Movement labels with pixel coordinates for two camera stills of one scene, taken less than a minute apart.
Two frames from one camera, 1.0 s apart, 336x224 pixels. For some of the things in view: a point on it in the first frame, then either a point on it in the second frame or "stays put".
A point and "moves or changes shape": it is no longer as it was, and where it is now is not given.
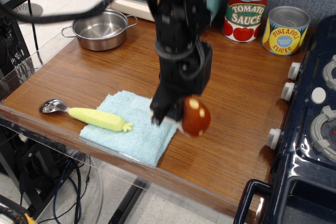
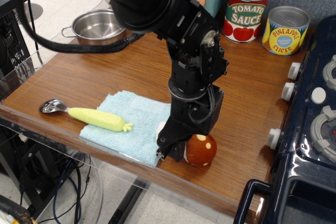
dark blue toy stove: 302,187 stays put
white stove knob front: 273,138 stays put
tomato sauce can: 247,4 stays put
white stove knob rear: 294,70 stays put
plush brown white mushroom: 196,120 moves or changes shape
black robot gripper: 185,67 → 189,117
